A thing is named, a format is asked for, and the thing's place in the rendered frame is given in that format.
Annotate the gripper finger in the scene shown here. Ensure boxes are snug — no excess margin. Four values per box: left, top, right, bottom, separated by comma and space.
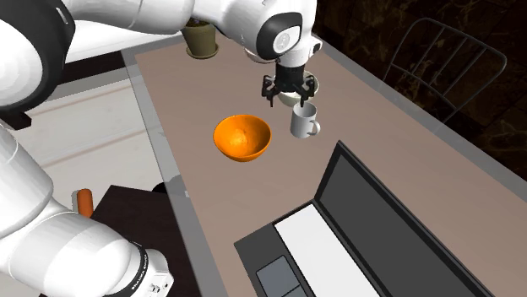
296, 75, 318, 109
261, 75, 279, 108

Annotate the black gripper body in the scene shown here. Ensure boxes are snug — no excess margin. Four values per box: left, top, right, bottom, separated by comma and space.
274, 60, 308, 92

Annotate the cream bowl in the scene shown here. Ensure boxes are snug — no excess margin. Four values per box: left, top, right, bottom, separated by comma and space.
277, 70, 320, 109

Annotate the white mug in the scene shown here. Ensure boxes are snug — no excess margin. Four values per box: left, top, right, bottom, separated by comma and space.
289, 101, 322, 139

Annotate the orange bowl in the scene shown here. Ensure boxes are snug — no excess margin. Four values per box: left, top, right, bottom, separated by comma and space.
212, 113, 273, 163

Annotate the brown table with grey rim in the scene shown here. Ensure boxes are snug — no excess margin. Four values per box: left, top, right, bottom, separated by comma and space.
121, 30, 527, 297

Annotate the olive green plant pot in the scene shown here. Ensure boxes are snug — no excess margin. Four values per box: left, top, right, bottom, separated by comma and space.
180, 18, 220, 60

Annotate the dark grey open laptop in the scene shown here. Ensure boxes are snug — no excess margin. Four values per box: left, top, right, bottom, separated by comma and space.
233, 139, 496, 297

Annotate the dark robot stand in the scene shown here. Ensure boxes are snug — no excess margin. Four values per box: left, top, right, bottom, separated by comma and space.
91, 184, 191, 297

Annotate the orange cylinder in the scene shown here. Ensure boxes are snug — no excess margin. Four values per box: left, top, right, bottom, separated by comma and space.
76, 188, 95, 219

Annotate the dark metal wire chair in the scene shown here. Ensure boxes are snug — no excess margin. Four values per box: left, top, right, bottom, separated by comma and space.
382, 16, 508, 124

